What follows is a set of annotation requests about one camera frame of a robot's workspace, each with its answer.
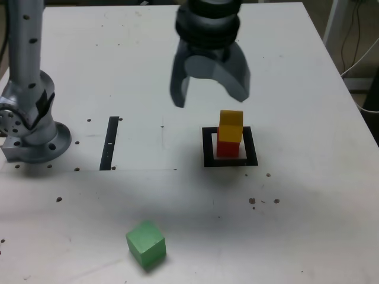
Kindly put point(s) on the red cube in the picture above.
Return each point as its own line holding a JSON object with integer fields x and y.
{"x": 228, "y": 149}

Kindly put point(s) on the black tape square outline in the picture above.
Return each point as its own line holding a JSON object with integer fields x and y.
{"x": 231, "y": 163}

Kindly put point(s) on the green cube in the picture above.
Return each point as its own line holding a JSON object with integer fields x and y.
{"x": 145, "y": 244}

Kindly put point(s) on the black tape strip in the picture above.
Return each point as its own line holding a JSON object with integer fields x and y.
{"x": 109, "y": 145}

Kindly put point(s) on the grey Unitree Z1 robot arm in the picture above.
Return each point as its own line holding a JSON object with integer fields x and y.
{"x": 26, "y": 59}

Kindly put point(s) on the yellow cube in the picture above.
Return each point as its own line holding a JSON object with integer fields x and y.
{"x": 231, "y": 130}

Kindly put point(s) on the small grey bracket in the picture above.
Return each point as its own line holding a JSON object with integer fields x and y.
{"x": 144, "y": 3}

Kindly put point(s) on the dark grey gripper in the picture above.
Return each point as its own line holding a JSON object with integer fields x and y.
{"x": 210, "y": 50}

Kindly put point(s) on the white frame leg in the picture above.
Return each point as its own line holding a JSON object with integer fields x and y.
{"x": 331, "y": 20}

